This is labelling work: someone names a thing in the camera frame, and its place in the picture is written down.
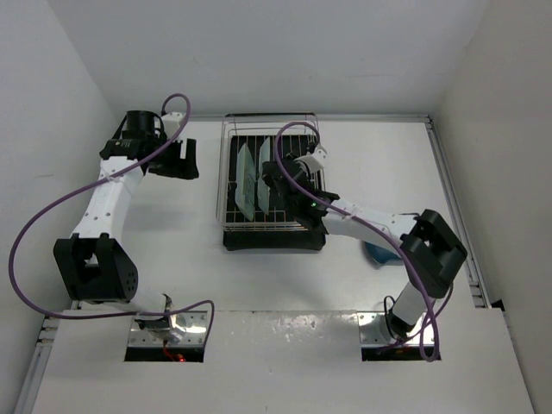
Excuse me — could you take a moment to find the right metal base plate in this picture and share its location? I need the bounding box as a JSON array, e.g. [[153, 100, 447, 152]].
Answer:
[[357, 311, 435, 348]]

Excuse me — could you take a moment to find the black drip tray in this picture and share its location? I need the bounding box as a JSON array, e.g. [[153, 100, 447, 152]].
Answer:
[[223, 147, 326, 251]]

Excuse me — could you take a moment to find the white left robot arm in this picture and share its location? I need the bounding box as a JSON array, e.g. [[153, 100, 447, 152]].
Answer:
[[53, 110, 199, 345]]

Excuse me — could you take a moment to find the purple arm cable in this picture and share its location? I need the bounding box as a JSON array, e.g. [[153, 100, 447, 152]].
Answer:
[[273, 122, 454, 363], [8, 92, 216, 353]]

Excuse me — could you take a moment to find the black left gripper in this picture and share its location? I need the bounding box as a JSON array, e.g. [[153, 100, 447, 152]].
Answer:
[[147, 134, 198, 179]]

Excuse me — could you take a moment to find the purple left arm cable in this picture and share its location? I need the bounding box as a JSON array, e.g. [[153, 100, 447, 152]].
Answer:
[[8, 92, 216, 353]]

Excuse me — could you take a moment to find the metal base plate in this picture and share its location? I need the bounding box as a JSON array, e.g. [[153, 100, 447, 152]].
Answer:
[[357, 311, 435, 348], [128, 311, 209, 348]]

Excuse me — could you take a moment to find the metal wire dish rack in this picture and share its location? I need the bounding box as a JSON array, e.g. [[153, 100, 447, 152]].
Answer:
[[216, 112, 318, 232]]

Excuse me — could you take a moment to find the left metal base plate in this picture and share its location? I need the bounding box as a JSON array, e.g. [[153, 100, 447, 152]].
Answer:
[[128, 311, 209, 348]]

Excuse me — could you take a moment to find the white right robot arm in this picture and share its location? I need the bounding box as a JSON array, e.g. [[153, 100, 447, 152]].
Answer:
[[261, 150, 467, 341]]

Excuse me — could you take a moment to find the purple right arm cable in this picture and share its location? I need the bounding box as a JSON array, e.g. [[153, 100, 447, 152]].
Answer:
[[273, 122, 454, 363]]

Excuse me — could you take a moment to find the light green rectangular plate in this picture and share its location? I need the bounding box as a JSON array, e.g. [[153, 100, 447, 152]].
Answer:
[[235, 144, 257, 222]]

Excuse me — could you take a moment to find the light green plate with berries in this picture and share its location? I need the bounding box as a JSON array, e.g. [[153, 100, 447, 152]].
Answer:
[[254, 137, 273, 216]]

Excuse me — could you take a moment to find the dark blue round plate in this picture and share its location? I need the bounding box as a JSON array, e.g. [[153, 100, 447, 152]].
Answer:
[[364, 242, 402, 266]]

